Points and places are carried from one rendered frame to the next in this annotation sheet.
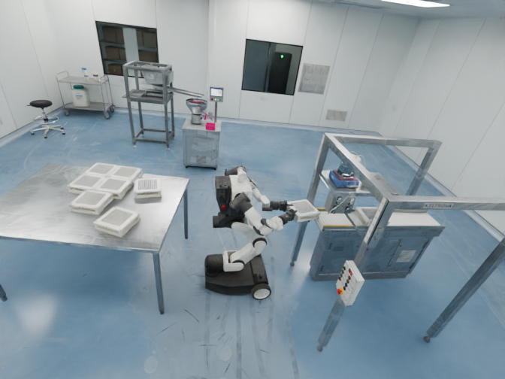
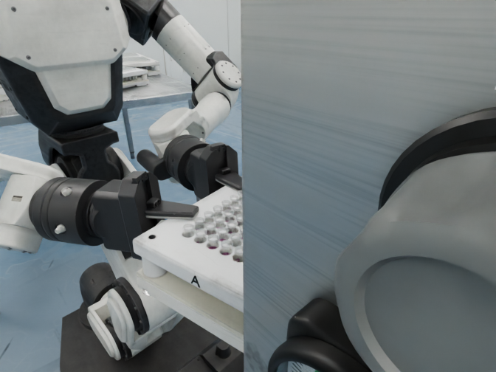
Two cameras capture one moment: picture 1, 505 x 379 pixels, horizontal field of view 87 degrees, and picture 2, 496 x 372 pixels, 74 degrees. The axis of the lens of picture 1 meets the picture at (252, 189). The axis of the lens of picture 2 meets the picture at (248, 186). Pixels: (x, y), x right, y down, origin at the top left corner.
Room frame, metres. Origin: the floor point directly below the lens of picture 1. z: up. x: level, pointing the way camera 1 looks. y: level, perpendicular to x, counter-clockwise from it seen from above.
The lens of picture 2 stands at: (1.90, -0.76, 1.19)
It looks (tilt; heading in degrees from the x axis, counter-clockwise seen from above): 28 degrees down; 60
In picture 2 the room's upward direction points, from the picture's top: straight up
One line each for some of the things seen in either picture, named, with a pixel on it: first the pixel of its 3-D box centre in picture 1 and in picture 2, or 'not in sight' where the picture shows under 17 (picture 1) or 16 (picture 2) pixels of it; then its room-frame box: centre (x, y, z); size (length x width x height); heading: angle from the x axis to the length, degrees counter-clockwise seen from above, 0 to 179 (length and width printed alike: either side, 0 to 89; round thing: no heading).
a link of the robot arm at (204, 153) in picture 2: (279, 205); (207, 170); (2.10, -0.28, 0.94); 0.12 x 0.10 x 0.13; 94
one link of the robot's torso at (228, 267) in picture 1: (232, 260); (129, 318); (1.95, 0.10, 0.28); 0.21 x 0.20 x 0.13; 104
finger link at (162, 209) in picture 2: not in sight; (172, 207); (2.00, -0.41, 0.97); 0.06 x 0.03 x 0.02; 135
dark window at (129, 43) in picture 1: (129, 52); not in sight; (6.80, 3.29, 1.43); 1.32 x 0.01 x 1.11; 97
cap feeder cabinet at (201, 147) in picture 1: (202, 144); not in sight; (4.51, 1.02, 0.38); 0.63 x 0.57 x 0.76; 97
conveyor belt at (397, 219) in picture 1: (378, 221); not in sight; (2.25, -1.33, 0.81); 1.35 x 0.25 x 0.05; 102
